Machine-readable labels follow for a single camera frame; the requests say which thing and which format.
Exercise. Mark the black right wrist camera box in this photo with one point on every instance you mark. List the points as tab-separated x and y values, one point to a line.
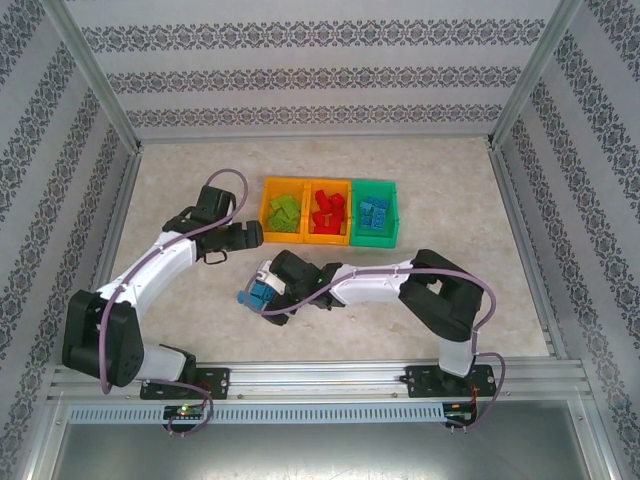
295	267

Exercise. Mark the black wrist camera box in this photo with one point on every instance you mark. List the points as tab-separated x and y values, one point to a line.
295	267
215	200

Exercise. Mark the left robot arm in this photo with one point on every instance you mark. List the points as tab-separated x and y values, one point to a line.
150	265

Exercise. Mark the blue lego brick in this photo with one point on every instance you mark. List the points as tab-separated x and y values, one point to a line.
260	295
242	297
381	221
365	221
375	202

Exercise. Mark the aluminium frame post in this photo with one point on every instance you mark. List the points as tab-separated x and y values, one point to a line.
100	75
532	75

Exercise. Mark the small circuit board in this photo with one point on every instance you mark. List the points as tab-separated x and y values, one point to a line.
185	411
460	412

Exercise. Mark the aluminium frame rail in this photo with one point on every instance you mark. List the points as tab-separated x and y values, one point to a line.
109	250
510	200
315	139

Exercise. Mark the aluminium mounting rail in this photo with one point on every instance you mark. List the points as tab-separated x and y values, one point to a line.
320	380

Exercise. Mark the green plastic bin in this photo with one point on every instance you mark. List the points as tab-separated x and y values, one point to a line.
372	241

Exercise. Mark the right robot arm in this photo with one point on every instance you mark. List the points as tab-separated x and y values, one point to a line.
370	287

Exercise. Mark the grey metal sheet panel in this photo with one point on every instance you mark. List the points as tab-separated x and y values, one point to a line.
320	455

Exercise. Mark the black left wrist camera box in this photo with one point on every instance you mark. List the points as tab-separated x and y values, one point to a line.
215	200

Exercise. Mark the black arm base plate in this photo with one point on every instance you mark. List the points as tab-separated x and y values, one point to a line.
425	382
215	382

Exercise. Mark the yellow plastic bin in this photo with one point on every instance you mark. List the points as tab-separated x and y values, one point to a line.
310	239
267	237

